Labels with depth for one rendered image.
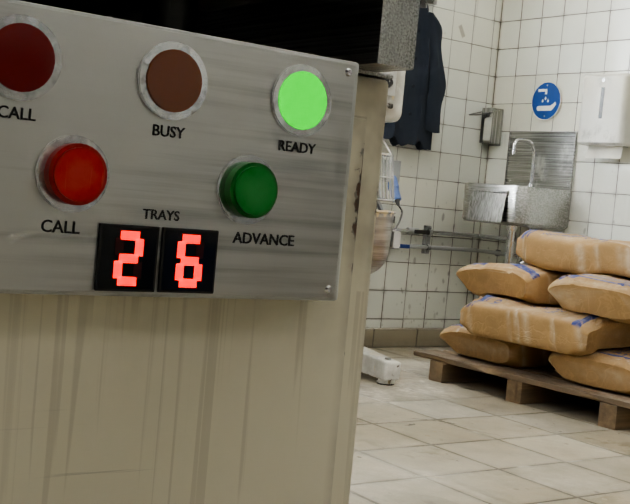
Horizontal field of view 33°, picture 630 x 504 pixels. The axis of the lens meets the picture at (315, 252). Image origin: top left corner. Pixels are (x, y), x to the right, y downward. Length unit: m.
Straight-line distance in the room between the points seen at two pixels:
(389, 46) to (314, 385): 0.21
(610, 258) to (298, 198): 3.86
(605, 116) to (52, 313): 4.91
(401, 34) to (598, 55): 5.00
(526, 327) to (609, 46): 1.77
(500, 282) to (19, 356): 4.13
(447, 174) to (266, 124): 5.28
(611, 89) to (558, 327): 1.53
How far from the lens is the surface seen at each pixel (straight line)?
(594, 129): 5.43
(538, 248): 4.63
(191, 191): 0.57
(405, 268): 5.71
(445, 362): 4.73
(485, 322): 4.51
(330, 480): 0.69
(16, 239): 0.53
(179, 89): 0.56
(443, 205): 5.85
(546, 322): 4.32
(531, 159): 5.81
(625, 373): 4.22
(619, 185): 5.44
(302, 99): 0.60
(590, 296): 4.27
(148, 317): 0.60
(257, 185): 0.58
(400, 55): 0.65
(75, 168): 0.53
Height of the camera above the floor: 0.76
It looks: 3 degrees down
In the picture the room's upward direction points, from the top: 5 degrees clockwise
